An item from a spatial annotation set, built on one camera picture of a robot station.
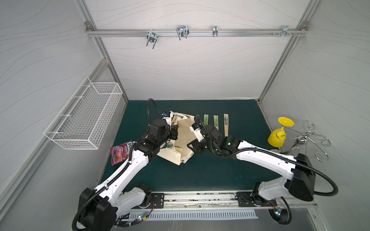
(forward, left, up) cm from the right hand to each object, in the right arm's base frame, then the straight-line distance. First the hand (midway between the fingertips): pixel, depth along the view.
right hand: (190, 142), depth 76 cm
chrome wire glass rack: (0, -52, +8) cm, 53 cm away
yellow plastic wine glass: (0, -42, +8) cm, 43 cm away
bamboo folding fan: (+31, -10, -17) cm, 37 cm away
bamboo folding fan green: (+30, -18, -18) cm, 40 cm away
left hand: (+7, +8, +5) cm, 12 cm away
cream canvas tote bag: (-5, +7, 0) cm, 8 cm away
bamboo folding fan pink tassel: (+30, -26, -18) cm, 44 cm away
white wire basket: (+2, +52, +14) cm, 54 cm away
